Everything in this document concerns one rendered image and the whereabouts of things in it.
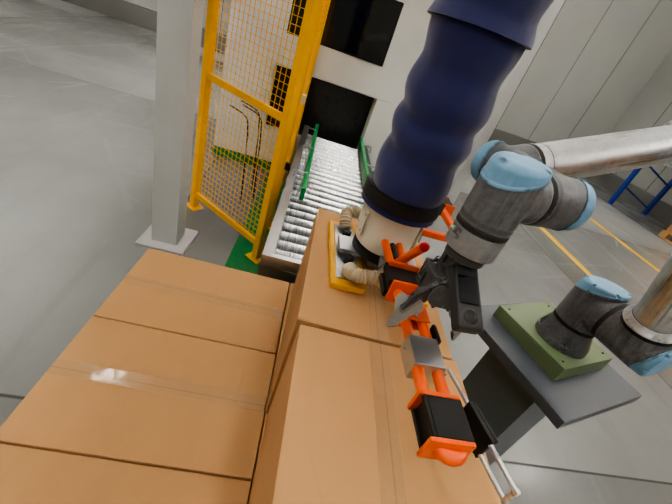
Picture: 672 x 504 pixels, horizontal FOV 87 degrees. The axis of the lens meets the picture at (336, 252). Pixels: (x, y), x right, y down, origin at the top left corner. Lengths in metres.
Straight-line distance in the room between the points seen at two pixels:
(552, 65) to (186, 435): 11.50
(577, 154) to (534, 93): 10.88
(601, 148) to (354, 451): 0.76
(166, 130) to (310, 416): 1.83
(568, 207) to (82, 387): 1.19
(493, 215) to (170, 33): 1.82
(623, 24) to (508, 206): 12.01
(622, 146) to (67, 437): 1.40
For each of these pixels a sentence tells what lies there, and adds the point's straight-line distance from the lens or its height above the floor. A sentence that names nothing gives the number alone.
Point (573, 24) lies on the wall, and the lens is 11.83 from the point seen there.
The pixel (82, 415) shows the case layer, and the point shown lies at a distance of 1.17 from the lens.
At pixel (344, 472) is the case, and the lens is 0.68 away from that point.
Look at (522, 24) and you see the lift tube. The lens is 0.88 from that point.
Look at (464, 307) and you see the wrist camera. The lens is 0.62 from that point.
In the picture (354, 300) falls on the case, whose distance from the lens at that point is 0.95.
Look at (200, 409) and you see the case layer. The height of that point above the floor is 0.54.
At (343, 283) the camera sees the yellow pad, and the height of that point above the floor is 0.96.
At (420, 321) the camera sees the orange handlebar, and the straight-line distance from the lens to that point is 0.76.
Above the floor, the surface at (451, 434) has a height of 1.09.
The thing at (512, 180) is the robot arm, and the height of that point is 1.42.
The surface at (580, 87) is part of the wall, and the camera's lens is 12.35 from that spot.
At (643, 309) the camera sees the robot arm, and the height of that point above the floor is 1.12.
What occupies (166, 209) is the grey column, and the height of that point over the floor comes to 0.27.
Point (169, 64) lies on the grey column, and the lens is 2.14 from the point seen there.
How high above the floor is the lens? 1.53
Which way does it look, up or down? 32 degrees down
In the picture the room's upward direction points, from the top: 21 degrees clockwise
